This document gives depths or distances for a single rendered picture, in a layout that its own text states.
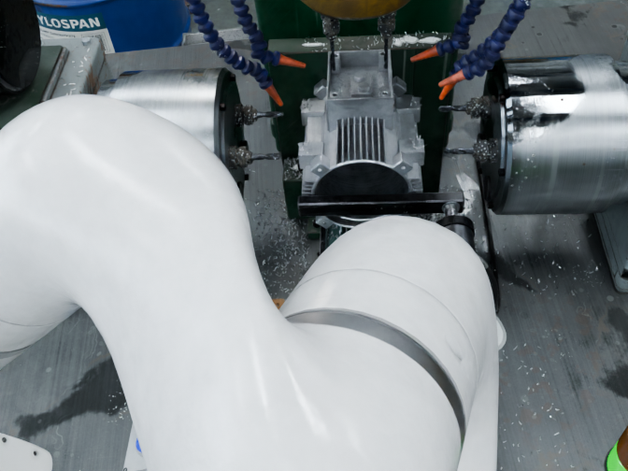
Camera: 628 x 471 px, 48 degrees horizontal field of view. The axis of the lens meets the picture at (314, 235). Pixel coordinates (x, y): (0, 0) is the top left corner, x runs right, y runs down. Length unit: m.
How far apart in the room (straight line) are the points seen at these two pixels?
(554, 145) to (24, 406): 0.93
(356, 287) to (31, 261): 0.14
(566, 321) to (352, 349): 1.02
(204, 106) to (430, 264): 0.78
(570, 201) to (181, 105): 0.60
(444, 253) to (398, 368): 0.10
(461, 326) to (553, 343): 0.93
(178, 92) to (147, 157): 0.80
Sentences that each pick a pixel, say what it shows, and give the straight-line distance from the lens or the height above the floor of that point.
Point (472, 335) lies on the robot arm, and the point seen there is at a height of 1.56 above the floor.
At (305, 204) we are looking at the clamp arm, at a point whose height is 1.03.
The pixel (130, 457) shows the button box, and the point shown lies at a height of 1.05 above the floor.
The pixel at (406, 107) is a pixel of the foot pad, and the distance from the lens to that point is 1.17.
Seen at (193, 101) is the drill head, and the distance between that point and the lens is 1.09.
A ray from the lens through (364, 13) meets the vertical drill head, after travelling 0.96.
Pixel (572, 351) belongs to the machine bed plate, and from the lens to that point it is 1.24.
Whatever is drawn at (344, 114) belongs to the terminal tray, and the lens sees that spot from 1.10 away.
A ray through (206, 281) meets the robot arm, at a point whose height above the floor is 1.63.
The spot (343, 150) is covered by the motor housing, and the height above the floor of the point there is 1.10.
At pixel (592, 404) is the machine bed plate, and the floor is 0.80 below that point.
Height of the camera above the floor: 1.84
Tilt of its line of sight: 51 degrees down
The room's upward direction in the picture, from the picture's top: 6 degrees counter-clockwise
